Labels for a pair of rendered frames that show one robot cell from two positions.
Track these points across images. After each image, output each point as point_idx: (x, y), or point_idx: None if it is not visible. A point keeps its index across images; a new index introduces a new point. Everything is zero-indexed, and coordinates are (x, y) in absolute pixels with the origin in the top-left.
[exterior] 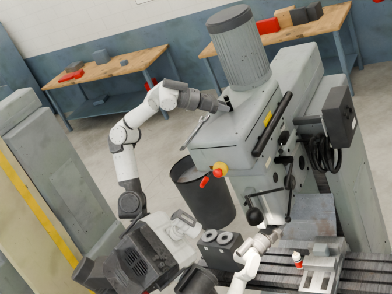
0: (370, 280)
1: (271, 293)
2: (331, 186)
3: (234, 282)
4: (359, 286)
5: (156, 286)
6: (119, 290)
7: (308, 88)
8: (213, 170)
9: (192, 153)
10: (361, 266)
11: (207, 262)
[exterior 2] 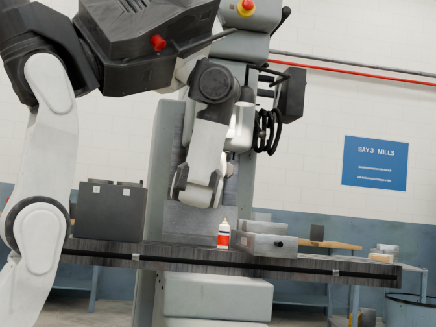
0: (318, 257)
1: (183, 272)
2: (239, 197)
3: None
4: (311, 257)
5: (175, 43)
6: (109, 22)
7: None
8: (237, 4)
9: None
10: (298, 254)
11: (78, 224)
